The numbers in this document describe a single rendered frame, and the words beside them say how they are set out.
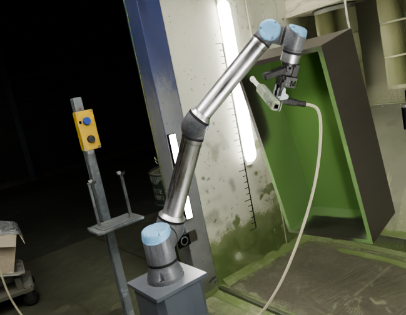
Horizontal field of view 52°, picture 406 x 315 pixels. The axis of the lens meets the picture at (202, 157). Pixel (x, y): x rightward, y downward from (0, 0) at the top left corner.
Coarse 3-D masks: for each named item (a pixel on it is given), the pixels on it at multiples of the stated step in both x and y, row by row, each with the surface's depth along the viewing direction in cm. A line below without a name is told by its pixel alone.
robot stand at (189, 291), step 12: (180, 264) 224; (144, 276) 219; (192, 276) 207; (204, 276) 208; (132, 288) 211; (144, 288) 205; (156, 288) 202; (168, 288) 200; (180, 288) 199; (192, 288) 205; (144, 300) 206; (156, 300) 191; (168, 300) 197; (180, 300) 201; (192, 300) 205; (204, 300) 210; (144, 312) 210; (156, 312) 198; (168, 312) 197; (180, 312) 201; (192, 312) 205; (204, 312) 210
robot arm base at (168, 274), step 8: (168, 264) 204; (176, 264) 208; (152, 272) 205; (160, 272) 203; (168, 272) 204; (176, 272) 206; (152, 280) 205; (160, 280) 204; (168, 280) 203; (176, 280) 205
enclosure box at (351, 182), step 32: (256, 64) 240; (320, 64) 252; (352, 64) 230; (256, 96) 266; (288, 96) 279; (320, 96) 262; (352, 96) 229; (256, 128) 263; (288, 128) 289; (352, 128) 229; (288, 160) 289; (320, 160) 285; (352, 160) 228; (288, 192) 288; (320, 192) 298; (352, 192) 280; (384, 192) 254; (288, 224) 284; (320, 224) 282; (352, 224) 269; (384, 224) 254
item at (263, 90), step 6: (252, 78) 235; (258, 84) 220; (258, 90) 218; (264, 90) 210; (264, 96) 208; (270, 96) 201; (276, 96) 203; (276, 102) 195; (282, 102) 206; (288, 102) 207; (294, 102) 207; (300, 102) 208; (306, 102) 208; (270, 108) 198; (276, 108) 196
